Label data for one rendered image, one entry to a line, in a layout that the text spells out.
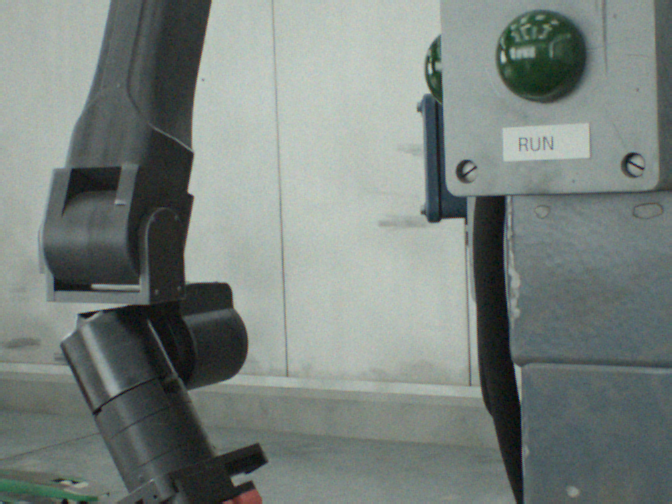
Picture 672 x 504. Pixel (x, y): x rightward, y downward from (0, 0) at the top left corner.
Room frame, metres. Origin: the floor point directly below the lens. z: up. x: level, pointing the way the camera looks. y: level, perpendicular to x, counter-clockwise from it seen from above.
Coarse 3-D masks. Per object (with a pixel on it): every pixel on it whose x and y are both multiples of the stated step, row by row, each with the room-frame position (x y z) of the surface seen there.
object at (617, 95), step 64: (448, 0) 0.46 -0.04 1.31; (512, 0) 0.45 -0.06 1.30; (576, 0) 0.44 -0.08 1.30; (640, 0) 0.43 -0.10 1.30; (448, 64) 0.46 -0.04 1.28; (640, 64) 0.43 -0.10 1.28; (448, 128) 0.46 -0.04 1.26; (640, 128) 0.43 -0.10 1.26; (512, 192) 0.45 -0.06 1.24; (576, 192) 0.44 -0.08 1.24
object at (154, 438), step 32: (160, 384) 0.79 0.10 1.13; (128, 416) 0.78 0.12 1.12; (160, 416) 0.78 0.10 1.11; (192, 416) 0.79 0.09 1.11; (128, 448) 0.78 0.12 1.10; (160, 448) 0.77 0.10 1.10; (192, 448) 0.78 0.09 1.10; (256, 448) 0.82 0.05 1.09; (128, 480) 0.78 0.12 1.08; (160, 480) 0.74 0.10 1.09
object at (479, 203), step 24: (480, 216) 0.52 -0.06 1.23; (504, 216) 0.53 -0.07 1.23; (480, 240) 0.52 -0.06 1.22; (480, 264) 0.53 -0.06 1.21; (480, 288) 0.53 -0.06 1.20; (504, 288) 0.53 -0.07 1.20; (480, 312) 0.53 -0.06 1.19; (504, 312) 0.53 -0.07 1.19; (480, 336) 0.53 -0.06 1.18; (504, 336) 0.53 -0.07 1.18; (504, 360) 0.53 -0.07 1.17; (504, 384) 0.53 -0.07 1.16; (504, 408) 0.54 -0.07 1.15; (504, 432) 0.54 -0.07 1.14; (504, 456) 0.54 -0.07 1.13
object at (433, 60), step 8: (432, 40) 0.48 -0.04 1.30; (440, 40) 0.48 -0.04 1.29; (432, 48) 0.48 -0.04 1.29; (440, 48) 0.47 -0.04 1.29; (432, 56) 0.48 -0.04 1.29; (440, 56) 0.47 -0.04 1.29; (424, 64) 0.48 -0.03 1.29; (432, 64) 0.48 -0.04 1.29; (440, 64) 0.47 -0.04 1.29; (424, 72) 0.48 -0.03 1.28; (432, 72) 0.48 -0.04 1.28; (440, 72) 0.47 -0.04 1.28; (432, 80) 0.48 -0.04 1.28; (440, 80) 0.47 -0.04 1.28; (432, 88) 0.48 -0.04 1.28; (440, 88) 0.47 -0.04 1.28; (440, 96) 0.48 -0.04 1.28
